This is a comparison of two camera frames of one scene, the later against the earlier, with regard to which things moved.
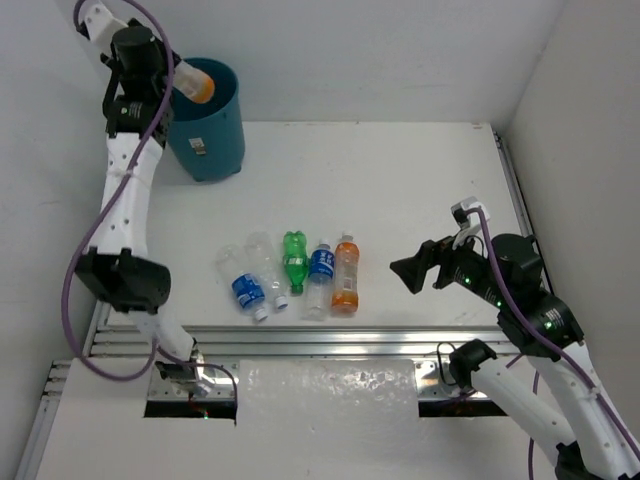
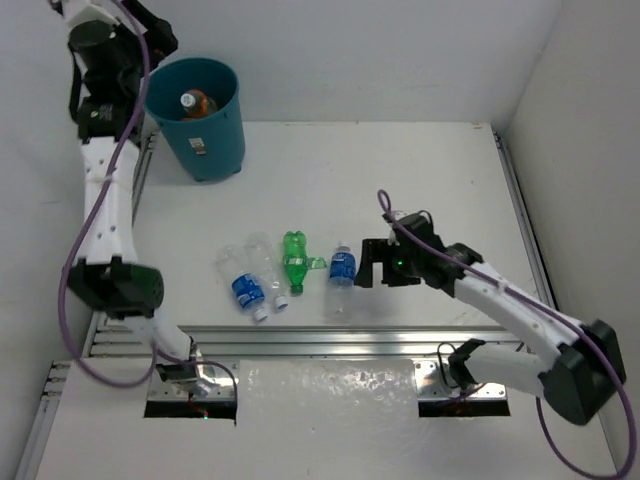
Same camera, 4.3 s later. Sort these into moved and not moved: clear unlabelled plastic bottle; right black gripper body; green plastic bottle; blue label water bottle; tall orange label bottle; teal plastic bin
Moved: right black gripper body; blue label water bottle; tall orange label bottle
Not moved: clear unlabelled plastic bottle; green plastic bottle; teal plastic bin
